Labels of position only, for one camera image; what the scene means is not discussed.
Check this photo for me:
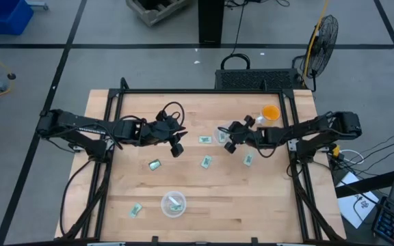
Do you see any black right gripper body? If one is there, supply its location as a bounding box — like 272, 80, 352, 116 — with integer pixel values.
223, 115, 266, 154

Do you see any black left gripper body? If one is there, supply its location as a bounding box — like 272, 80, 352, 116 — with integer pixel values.
137, 109, 186, 159

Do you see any round clear plastic container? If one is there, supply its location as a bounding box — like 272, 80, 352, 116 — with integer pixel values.
160, 190, 187, 219

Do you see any rectangular clear plastic container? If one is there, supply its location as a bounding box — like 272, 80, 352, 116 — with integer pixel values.
213, 119, 245, 145

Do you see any yellow white ceramic mug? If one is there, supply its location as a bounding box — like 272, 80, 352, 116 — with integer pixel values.
254, 104, 282, 127

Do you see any black mesh basket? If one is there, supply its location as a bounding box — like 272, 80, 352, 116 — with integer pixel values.
214, 68, 304, 91

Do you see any black tall tower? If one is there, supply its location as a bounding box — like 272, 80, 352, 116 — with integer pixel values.
198, 0, 226, 45

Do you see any grey wooden pallet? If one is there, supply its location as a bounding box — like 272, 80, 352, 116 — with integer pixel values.
125, 0, 193, 27

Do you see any black floor fan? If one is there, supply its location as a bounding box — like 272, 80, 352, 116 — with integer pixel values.
306, 14, 339, 79

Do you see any white printed paper sheet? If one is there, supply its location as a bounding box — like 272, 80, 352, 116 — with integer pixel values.
337, 170, 380, 230

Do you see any black metal beam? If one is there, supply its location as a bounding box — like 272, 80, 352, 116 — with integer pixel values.
334, 165, 394, 199

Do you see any grey caster base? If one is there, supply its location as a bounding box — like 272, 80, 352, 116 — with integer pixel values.
25, 0, 50, 11

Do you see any blue plastic bin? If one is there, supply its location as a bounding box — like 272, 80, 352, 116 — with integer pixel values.
0, 0, 35, 36

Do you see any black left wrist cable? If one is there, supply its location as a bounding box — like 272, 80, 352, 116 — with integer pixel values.
161, 100, 186, 126

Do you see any black aluminium table frame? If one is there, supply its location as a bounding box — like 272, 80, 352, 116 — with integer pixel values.
55, 77, 347, 246

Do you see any black looped floor cable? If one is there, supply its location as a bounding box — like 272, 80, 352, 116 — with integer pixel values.
220, 0, 252, 71

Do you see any black fan power cable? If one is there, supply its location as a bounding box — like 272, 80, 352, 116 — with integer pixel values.
291, 54, 317, 92

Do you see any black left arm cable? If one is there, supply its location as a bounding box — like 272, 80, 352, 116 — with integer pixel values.
59, 159, 97, 238

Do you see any white looped cable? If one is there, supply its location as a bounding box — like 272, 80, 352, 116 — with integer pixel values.
339, 148, 365, 165

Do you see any black cable bundle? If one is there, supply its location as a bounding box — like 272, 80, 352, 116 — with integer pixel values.
340, 128, 394, 172

